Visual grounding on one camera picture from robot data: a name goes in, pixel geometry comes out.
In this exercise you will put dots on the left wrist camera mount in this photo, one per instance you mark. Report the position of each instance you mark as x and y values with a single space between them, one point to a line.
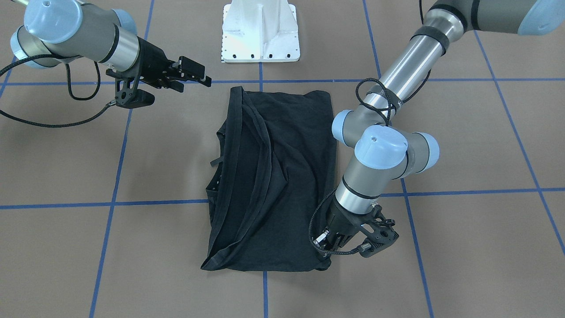
378 230

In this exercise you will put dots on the white camera stand base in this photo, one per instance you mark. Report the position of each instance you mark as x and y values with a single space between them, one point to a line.
257 31

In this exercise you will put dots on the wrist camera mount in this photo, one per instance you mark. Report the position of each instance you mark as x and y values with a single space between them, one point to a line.
378 230
129 96

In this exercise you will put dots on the black graphic t-shirt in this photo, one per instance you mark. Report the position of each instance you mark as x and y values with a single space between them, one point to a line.
277 162

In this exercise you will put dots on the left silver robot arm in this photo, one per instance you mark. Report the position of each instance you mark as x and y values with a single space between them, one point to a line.
383 153

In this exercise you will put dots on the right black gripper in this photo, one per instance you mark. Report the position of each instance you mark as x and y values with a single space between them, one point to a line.
152 58

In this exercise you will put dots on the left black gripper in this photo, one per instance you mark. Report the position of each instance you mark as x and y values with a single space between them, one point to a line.
339 219

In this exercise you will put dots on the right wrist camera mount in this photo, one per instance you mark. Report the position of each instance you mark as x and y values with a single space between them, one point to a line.
129 96

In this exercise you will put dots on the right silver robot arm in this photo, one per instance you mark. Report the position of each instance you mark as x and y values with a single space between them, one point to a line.
60 31

